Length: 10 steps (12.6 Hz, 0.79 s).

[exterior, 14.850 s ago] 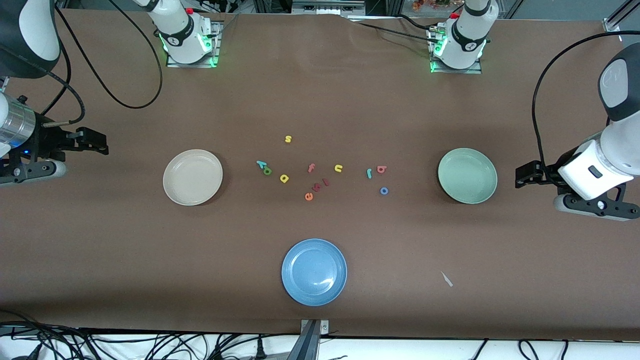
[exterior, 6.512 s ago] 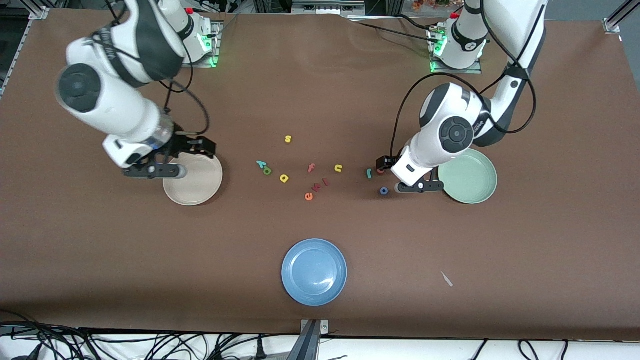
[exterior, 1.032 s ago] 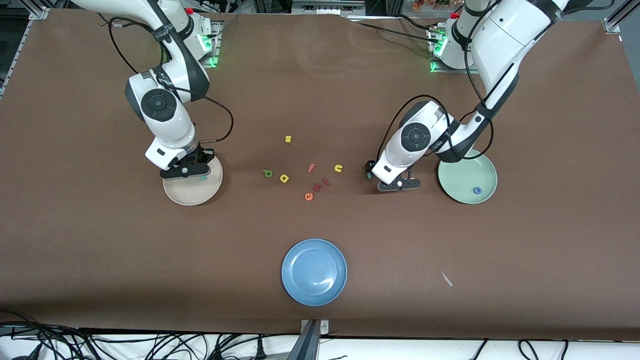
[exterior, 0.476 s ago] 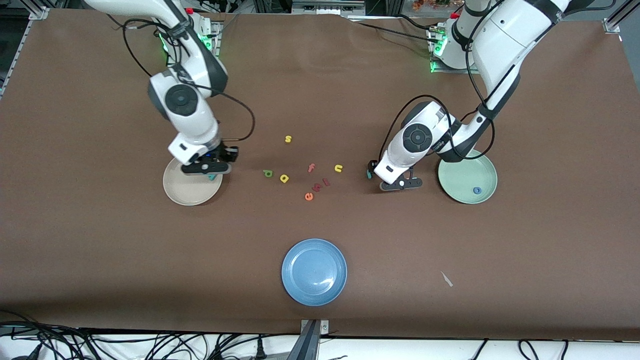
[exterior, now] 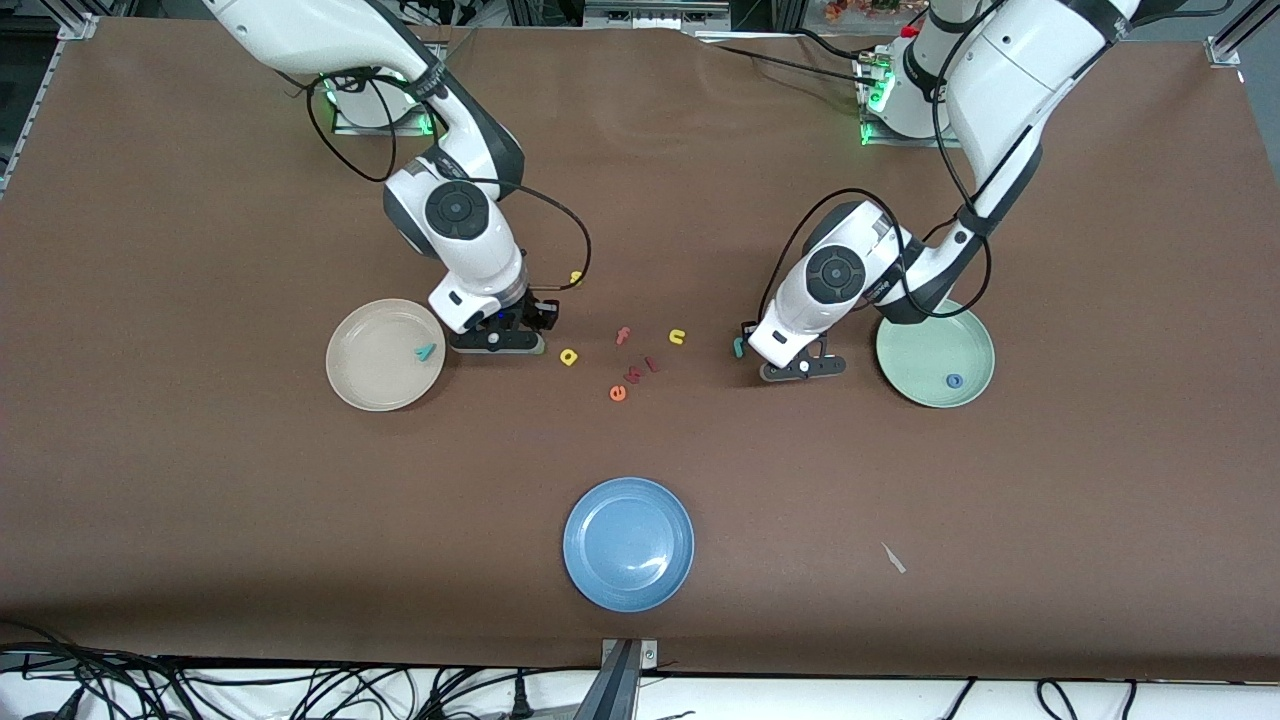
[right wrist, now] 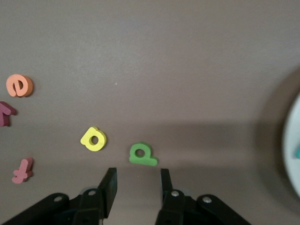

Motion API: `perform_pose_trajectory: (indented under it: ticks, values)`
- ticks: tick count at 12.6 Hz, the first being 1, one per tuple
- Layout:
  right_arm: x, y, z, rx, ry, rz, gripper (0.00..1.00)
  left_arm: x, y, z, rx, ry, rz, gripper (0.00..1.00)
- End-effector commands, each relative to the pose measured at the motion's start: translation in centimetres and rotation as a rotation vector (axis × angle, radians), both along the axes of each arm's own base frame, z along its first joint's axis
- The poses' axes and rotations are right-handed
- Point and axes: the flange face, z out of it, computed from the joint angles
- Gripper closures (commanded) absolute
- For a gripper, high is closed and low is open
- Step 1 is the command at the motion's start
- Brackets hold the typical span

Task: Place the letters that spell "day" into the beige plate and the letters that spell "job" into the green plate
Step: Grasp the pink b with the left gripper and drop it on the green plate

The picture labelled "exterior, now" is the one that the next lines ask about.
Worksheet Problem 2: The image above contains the beige brown plate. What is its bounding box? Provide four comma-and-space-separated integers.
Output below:
326, 298, 447, 412

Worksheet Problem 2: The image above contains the green plate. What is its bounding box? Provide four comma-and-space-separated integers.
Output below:
875, 298, 996, 409

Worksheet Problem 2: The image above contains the blue plate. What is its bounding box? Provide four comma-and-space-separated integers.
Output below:
562, 476, 695, 613

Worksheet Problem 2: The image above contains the black equipment box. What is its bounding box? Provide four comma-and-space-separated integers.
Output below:
583, 0, 733, 31

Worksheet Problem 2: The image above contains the brown table cover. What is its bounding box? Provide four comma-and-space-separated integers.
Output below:
0, 15, 1280, 683

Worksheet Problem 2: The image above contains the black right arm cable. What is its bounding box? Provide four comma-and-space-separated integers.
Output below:
305, 68, 593, 293

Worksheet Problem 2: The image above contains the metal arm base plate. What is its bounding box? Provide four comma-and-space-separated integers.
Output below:
322, 70, 443, 136
856, 50, 961, 149

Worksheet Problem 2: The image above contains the black base cable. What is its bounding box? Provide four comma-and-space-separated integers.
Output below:
700, 28, 886, 86

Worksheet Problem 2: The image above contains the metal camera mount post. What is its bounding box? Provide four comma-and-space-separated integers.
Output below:
572, 638, 661, 720

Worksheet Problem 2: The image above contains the aluminium frame profile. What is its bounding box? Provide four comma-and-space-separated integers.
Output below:
1205, 0, 1280, 66
0, 0, 101, 191

